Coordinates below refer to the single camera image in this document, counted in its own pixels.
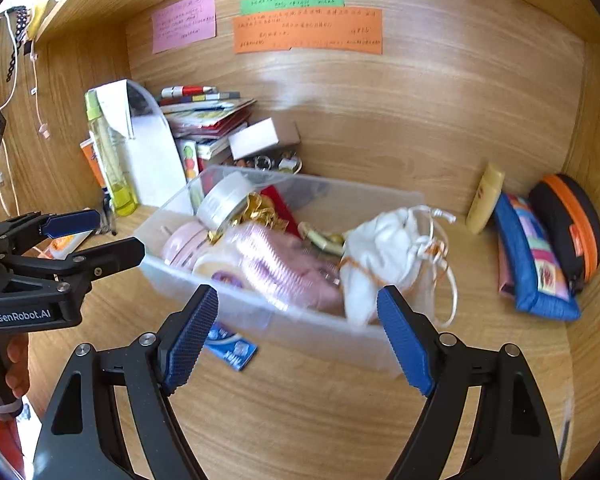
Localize green paper note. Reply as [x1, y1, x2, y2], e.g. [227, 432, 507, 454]
[240, 0, 345, 16]

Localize orange sunscreen tube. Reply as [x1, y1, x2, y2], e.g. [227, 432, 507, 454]
[79, 139, 108, 193]

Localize stack of books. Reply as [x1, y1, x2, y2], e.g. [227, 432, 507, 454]
[157, 85, 258, 157]

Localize white paper sheets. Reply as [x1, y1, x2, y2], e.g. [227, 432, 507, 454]
[92, 79, 188, 208]

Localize small blue packet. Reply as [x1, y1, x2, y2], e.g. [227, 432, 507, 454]
[202, 321, 258, 372]

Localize white drawstring pouch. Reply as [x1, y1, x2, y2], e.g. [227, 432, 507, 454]
[340, 205, 458, 326]

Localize orange paper note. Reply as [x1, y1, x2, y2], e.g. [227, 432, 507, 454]
[231, 8, 384, 56]

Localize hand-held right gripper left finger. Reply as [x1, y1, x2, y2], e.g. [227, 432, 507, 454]
[32, 284, 220, 480]

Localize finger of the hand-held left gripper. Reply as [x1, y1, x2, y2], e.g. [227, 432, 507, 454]
[50, 237, 146, 281]
[40, 209, 102, 240]

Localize pink round case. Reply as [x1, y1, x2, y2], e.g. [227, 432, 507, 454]
[161, 221, 216, 273]

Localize small yellow tube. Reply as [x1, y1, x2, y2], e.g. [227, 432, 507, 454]
[465, 162, 506, 236]

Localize yellow-green spray bottle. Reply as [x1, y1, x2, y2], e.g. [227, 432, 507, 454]
[84, 87, 140, 217]

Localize cartoon sticker sheet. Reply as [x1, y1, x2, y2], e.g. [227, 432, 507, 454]
[177, 139, 201, 184]

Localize pink paper note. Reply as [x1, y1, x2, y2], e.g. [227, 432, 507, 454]
[151, 0, 217, 54]

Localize pink flat case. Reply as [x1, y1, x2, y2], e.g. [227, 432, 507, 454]
[497, 240, 519, 296]

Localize gold foil packet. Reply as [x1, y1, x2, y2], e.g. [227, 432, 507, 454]
[232, 192, 291, 235]

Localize cream round jar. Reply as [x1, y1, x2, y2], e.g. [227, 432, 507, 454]
[192, 247, 251, 292]

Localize blue patchwork pencil pouch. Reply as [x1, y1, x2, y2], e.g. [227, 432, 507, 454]
[494, 191, 582, 322]

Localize metal key rings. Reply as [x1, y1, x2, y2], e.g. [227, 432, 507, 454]
[235, 152, 303, 174]

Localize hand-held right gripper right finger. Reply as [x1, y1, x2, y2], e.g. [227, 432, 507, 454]
[376, 284, 563, 480]

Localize wooden desktop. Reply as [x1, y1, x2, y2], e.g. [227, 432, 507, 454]
[25, 200, 583, 480]

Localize clear plastic storage box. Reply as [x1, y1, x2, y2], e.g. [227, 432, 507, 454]
[132, 165, 428, 381]

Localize white hanging cables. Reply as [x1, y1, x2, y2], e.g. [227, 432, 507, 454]
[0, 7, 51, 213]

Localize black case with orange zipper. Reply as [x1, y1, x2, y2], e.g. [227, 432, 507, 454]
[528, 174, 600, 296]

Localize white tube with orange label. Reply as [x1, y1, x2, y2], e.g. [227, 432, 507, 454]
[37, 232, 93, 261]

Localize person's left hand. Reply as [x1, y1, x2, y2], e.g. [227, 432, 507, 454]
[5, 334, 31, 403]

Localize pink rope in plastic bag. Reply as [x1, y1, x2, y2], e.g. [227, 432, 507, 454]
[225, 222, 346, 317]

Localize white card box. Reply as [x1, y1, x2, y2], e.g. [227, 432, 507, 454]
[228, 117, 302, 161]

